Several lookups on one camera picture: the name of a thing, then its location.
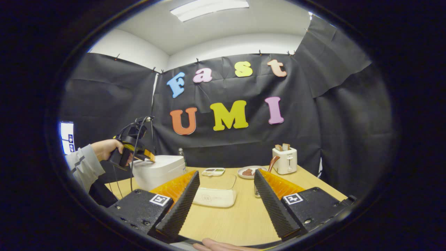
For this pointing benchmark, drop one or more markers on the brown meat piece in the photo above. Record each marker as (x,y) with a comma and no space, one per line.
(247,172)

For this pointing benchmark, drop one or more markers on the clear rice container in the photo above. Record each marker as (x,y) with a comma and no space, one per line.
(216,200)

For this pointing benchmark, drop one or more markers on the long ceiling light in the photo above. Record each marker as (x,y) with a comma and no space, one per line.
(209,8)

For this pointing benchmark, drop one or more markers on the toasted bread slice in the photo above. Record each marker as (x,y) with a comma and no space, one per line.
(278,147)
(286,146)

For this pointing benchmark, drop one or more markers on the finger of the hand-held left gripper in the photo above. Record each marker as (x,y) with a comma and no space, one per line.
(148,155)

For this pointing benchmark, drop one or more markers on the white round plate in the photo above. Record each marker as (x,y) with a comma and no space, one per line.
(240,173)

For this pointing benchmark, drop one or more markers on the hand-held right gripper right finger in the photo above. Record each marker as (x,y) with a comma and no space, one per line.
(275,209)

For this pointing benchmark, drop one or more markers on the white divided bean dish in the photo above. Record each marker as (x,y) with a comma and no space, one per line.
(213,173)

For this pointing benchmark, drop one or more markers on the white toaster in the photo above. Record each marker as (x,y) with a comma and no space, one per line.
(284,164)

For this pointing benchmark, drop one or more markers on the white rice cooker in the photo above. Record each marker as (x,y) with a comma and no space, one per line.
(160,172)

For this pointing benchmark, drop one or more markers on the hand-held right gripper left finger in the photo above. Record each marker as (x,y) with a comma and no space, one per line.
(181,209)

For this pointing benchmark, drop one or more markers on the black backdrop cloth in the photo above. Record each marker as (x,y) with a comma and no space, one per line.
(226,150)

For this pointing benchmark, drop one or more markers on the clear water bottle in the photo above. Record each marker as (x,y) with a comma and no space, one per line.
(181,153)

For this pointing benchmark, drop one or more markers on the bright white panel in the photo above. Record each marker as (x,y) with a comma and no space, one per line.
(66,132)

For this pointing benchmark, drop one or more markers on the brown wooden spoon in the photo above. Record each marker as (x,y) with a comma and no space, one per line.
(273,162)

